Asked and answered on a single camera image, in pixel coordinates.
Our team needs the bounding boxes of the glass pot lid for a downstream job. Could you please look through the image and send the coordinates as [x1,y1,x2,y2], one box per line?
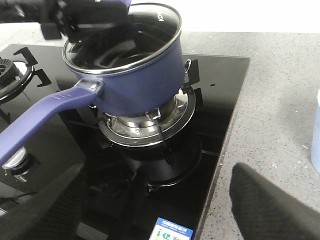
[62,3,182,74]

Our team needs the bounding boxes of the gas burner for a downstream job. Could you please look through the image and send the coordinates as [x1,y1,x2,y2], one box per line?
[0,59,34,101]
[98,87,196,148]

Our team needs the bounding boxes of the left gas burner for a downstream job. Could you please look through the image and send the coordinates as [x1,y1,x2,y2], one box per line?
[0,59,34,101]

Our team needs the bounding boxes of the light blue plastic cup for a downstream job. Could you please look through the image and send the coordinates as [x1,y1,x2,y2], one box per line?
[311,90,320,173]

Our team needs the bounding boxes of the silver stove control knob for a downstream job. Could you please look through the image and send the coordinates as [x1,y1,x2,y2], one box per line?
[2,147,41,176]

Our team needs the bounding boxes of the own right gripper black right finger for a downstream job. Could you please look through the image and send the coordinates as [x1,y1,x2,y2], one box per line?
[229,162,320,240]

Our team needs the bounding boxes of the right gas burner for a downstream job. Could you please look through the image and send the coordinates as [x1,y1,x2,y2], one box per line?
[98,87,196,148]

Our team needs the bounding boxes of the black glass gas stove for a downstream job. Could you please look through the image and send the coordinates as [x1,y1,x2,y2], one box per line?
[0,44,250,240]

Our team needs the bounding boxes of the blue saucepan with handle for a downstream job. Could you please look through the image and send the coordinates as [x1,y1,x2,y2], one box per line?
[0,0,185,165]

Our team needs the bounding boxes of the black left pot support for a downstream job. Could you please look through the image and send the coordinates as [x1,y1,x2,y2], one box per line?
[0,46,53,125]

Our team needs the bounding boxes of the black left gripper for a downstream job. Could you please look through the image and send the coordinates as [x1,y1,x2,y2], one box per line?
[40,0,129,43]

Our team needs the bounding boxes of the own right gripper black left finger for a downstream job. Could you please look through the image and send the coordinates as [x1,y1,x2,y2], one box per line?
[0,164,85,240]

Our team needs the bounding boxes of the energy rating label sticker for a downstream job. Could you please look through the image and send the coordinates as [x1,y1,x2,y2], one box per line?
[149,217,194,240]

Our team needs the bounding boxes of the black pot support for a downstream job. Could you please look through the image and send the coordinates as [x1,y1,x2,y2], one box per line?
[0,46,53,125]
[87,58,204,161]

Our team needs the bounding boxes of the black right pot support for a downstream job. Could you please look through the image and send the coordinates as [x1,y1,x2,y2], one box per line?
[87,58,204,161]

